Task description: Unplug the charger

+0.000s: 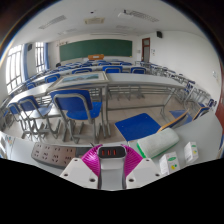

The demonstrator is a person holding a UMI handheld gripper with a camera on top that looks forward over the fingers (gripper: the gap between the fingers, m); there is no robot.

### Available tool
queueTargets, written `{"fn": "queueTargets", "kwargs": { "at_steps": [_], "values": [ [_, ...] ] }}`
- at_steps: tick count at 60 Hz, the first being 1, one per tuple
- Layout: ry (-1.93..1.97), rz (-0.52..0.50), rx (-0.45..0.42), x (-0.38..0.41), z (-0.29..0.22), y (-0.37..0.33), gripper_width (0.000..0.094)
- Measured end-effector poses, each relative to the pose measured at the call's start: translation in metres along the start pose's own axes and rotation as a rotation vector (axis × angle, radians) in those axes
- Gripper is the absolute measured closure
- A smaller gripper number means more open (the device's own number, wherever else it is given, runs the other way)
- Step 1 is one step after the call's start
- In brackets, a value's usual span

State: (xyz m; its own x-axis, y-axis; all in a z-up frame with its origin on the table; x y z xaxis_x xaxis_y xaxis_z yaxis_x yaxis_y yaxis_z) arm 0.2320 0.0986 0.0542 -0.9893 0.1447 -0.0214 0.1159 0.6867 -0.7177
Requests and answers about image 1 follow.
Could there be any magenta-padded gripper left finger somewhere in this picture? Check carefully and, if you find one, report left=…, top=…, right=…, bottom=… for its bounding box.
left=59, top=143, right=103, bottom=190

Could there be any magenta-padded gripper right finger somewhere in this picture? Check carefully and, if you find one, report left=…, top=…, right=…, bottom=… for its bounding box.
left=121, top=144, right=164, bottom=190

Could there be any brown power strip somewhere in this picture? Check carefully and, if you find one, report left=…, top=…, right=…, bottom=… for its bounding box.
left=30, top=141, right=93, bottom=169

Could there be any blue chair with wooden edge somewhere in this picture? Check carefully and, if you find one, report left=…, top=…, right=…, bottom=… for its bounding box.
left=158, top=109, right=194, bottom=133
left=114, top=112, right=162, bottom=142

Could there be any group of grey classroom desks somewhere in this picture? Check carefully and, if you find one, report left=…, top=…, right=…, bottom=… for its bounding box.
left=0, top=60, right=214, bottom=141

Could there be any framed picture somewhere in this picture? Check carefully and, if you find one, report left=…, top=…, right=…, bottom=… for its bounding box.
left=47, top=71, right=110, bottom=90

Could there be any group of blue chairs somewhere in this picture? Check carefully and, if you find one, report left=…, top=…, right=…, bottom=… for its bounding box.
left=24, top=59, right=218, bottom=118

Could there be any orange wooden lectern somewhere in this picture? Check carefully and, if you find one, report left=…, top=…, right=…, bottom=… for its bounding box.
left=87, top=53, right=105, bottom=61

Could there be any narrow window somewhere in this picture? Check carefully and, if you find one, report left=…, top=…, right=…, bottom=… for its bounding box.
left=34, top=41, right=46, bottom=74

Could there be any large window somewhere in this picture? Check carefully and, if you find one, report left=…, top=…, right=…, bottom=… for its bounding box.
left=4, top=44, right=24, bottom=94

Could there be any green chalkboard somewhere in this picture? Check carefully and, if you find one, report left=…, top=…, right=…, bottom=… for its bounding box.
left=59, top=39, right=134, bottom=62

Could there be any ceiling air conditioner vent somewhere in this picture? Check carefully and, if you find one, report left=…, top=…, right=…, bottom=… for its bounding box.
left=83, top=17, right=106, bottom=25

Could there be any group of ceiling lights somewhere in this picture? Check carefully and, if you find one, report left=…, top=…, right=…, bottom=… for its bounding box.
left=38, top=9, right=160, bottom=30

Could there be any white ceiling projector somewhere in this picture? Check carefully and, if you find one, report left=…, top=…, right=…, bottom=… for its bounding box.
left=117, top=9, right=133, bottom=19

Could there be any blue chair with metal frame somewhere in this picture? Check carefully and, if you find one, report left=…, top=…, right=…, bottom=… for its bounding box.
left=18, top=95, right=61, bottom=139
left=49, top=89, right=104, bottom=143
left=7, top=102, right=31, bottom=138

